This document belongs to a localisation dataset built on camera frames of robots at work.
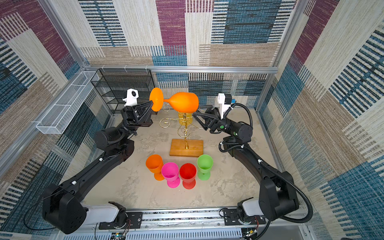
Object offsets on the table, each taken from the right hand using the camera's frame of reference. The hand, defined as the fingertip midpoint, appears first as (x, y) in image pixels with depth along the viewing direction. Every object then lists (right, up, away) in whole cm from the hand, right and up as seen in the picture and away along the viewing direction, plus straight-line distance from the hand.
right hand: (192, 113), depth 57 cm
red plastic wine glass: (-2, -27, +16) cm, 32 cm away
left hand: (-13, +1, -10) cm, 16 cm away
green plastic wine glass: (+7, -27, +27) cm, 38 cm away
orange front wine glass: (-20, -25, +23) cm, 39 cm away
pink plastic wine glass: (-12, -28, +21) cm, 37 cm away
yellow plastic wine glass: (-4, -2, +17) cm, 18 cm away
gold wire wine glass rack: (-6, -19, +40) cm, 44 cm away
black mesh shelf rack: (-54, +24, +47) cm, 76 cm away
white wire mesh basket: (-63, -2, +14) cm, 65 cm away
